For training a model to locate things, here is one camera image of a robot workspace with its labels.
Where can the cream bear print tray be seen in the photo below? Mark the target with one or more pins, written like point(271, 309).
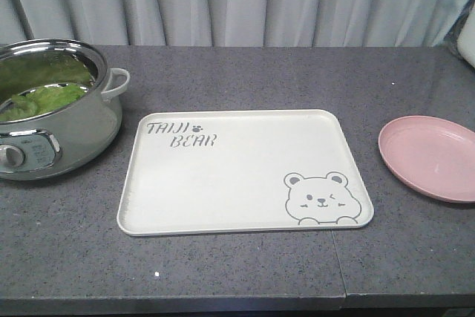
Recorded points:
point(241, 171)

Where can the pink round plate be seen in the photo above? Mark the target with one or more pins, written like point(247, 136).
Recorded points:
point(433, 156)

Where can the green lettuce leaf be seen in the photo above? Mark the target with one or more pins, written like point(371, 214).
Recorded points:
point(40, 83)

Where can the grey pleated curtain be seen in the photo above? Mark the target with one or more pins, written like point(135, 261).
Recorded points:
point(234, 23)

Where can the white appliance at right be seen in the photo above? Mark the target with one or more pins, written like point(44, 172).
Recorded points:
point(466, 40)

